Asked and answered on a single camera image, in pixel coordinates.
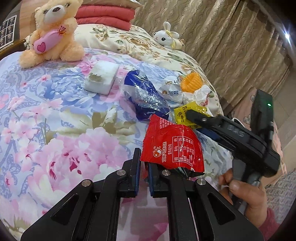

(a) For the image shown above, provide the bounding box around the person's right hand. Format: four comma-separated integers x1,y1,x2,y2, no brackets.
219,169,267,228

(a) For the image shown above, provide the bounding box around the white blue wrapper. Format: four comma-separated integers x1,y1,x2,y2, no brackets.
158,76,183,108

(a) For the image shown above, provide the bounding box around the blue patterned pillow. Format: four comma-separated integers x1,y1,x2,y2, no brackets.
82,0,142,9

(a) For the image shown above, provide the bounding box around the pink sleeve forearm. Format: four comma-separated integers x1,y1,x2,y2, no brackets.
259,208,280,241

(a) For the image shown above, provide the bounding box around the red snack wrapper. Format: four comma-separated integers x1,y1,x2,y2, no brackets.
140,114,205,173

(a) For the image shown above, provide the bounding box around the black white photo frame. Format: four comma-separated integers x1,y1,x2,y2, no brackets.
0,15,17,49

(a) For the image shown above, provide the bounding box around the cream rose floral duvet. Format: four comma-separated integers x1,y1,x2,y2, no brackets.
74,24,223,116

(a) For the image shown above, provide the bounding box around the pink heart covered furniture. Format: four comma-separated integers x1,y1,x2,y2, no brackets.
227,87,287,187

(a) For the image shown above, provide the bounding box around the white foam block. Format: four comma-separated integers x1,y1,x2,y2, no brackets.
84,60,119,95

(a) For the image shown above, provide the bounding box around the tan animal plush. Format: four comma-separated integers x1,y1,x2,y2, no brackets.
174,39,185,51

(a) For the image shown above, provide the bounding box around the white rabbit plush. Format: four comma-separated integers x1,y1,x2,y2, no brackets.
153,22,180,49

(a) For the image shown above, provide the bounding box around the wooden headboard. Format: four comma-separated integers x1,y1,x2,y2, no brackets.
20,0,48,39

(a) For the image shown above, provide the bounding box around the beige teddy bear plush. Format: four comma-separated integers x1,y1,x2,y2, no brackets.
19,1,85,68

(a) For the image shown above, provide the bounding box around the folded red blanket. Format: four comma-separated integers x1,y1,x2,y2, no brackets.
75,5,135,31

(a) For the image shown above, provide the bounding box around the blue starry plastic bag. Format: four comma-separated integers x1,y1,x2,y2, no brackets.
122,70,170,121

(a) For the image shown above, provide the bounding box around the beige patterned curtain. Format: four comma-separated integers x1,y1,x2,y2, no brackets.
133,1,292,108

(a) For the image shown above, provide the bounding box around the yellow snack wrapper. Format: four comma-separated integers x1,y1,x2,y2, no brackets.
173,101,212,130

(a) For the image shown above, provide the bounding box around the wooden nightstand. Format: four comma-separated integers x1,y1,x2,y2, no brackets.
0,39,26,60

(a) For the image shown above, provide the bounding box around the white red plastic bag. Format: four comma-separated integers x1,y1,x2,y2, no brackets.
182,85,214,106

